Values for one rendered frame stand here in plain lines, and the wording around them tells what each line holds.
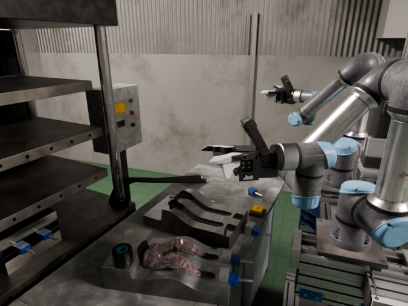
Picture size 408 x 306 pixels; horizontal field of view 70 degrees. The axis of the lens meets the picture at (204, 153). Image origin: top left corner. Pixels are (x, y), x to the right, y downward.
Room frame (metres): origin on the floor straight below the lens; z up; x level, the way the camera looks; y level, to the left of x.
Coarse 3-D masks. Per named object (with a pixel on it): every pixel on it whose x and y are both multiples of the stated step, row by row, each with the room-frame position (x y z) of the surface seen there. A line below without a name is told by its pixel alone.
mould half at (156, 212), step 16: (192, 192) 1.46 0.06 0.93; (160, 208) 1.41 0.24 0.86; (176, 208) 1.29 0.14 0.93; (192, 208) 1.33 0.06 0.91; (224, 208) 1.37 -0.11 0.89; (240, 208) 1.36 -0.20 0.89; (144, 224) 1.34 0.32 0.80; (160, 224) 1.29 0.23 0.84; (176, 224) 1.25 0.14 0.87; (192, 224) 1.22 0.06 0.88; (224, 224) 1.21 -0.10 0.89; (240, 224) 1.25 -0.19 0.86; (208, 240) 1.16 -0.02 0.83; (224, 240) 1.13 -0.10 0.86
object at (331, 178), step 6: (330, 168) 1.36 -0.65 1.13; (324, 174) 1.39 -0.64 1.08; (330, 174) 1.35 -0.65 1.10; (336, 174) 1.33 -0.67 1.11; (342, 174) 1.32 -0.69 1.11; (348, 174) 1.32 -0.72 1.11; (324, 180) 1.36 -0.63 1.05; (330, 180) 1.35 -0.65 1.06; (336, 180) 1.32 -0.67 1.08; (342, 180) 1.31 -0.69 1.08; (348, 180) 1.32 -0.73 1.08; (330, 186) 1.32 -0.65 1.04; (336, 186) 1.31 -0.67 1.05
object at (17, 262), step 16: (48, 208) 1.25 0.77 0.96; (16, 224) 1.11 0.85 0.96; (32, 224) 1.12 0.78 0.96; (48, 224) 1.18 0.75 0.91; (0, 240) 1.00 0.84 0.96; (16, 240) 1.05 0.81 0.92; (32, 240) 1.10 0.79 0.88; (48, 240) 1.17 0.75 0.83; (0, 256) 1.00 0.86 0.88; (16, 256) 1.03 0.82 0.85; (32, 256) 1.09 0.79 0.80
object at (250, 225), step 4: (248, 224) 1.27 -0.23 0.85; (252, 224) 1.27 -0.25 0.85; (248, 228) 1.25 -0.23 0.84; (252, 228) 1.25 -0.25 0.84; (256, 228) 1.25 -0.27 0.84; (260, 228) 1.25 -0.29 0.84; (248, 232) 1.25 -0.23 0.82; (252, 232) 1.24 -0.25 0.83; (256, 232) 1.23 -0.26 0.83; (260, 232) 1.23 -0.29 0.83
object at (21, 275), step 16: (80, 192) 1.73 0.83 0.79; (96, 192) 1.73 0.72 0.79; (64, 208) 1.53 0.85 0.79; (80, 208) 1.53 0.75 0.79; (96, 208) 1.53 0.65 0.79; (112, 208) 1.53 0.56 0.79; (128, 208) 1.54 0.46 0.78; (64, 224) 1.37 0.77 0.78; (80, 224) 1.37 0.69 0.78; (96, 224) 1.37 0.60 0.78; (112, 224) 1.42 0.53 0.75; (64, 240) 1.22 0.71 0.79; (80, 240) 1.22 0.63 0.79; (48, 256) 1.11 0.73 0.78; (64, 256) 1.13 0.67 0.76; (0, 272) 1.01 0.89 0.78; (16, 272) 1.01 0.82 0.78; (32, 272) 1.01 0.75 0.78; (48, 272) 1.05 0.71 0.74; (0, 288) 0.91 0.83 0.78; (16, 288) 0.93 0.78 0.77; (0, 304) 0.86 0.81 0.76
